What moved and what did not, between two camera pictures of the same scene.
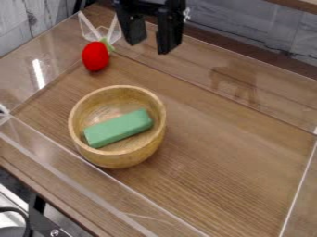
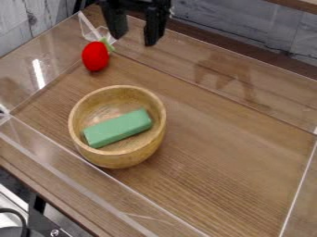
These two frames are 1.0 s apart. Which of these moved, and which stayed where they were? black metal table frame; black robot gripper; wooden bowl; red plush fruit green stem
Moved: black robot gripper
Stayed: black metal table frame; wooden bowl; red plush fruit green stem
